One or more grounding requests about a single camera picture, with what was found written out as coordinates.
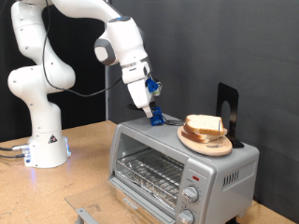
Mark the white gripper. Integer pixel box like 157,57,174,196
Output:
126,77,156,119

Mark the spatula with blue grip block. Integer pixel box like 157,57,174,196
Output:
126,103,185,127

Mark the glass oven door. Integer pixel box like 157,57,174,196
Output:
64,181,176,224

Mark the silver toaster oven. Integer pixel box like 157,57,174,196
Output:
107,113,261,224

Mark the silver oven knob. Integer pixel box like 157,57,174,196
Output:
177,208,195,224
181,185,200,203

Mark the vertical metal pole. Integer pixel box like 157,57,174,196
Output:
104,63,111,121

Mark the round wooden board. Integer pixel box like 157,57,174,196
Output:
177,125,234,158

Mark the aluminium foil crumb tray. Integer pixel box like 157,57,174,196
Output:
120,167,179,209

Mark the black metal bookend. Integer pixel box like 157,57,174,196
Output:
215,82,246,149

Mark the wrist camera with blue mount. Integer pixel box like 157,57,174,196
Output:
145,77,164,97

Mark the wire oven rack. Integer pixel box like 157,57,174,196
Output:
115,148,185,203

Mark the black camera cable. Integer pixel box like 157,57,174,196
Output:
41,0,123,98

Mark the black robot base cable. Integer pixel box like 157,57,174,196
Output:
0,153,26,160
0,145,30,152

